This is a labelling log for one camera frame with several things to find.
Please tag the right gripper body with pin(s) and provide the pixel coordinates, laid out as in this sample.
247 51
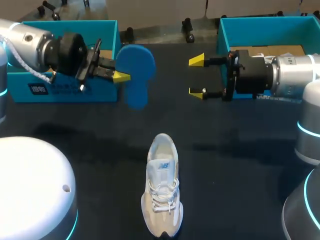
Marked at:
250 75

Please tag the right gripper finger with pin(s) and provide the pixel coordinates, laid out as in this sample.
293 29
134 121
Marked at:
197 93
197 61

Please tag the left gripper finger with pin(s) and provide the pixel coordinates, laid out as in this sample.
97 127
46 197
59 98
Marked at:
110 73
107 62

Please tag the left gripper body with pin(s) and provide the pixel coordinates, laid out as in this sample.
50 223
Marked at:
70 55

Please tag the blue and black insole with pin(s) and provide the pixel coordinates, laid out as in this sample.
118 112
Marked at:
136 62

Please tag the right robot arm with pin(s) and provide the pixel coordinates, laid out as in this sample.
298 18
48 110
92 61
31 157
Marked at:
290 75

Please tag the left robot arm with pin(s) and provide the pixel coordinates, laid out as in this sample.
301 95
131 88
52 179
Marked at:
25 42

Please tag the teal box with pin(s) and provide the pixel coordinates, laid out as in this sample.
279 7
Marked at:
62 93
262 32

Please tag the white and beige sneaker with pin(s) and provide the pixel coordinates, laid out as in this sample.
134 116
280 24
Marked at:
160 200

